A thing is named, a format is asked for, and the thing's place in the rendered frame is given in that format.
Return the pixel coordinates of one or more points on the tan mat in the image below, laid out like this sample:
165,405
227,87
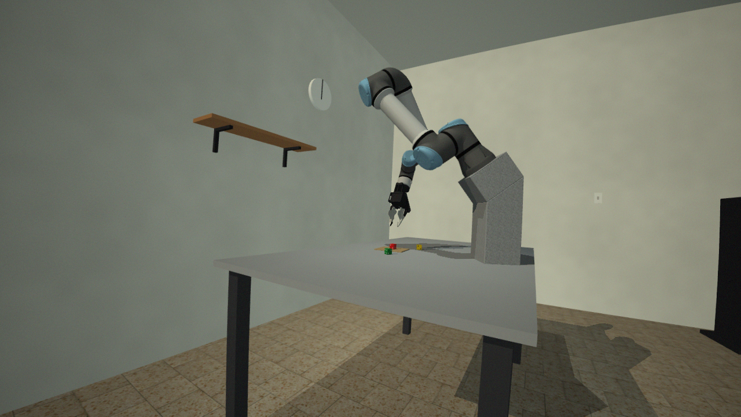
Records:
399,250

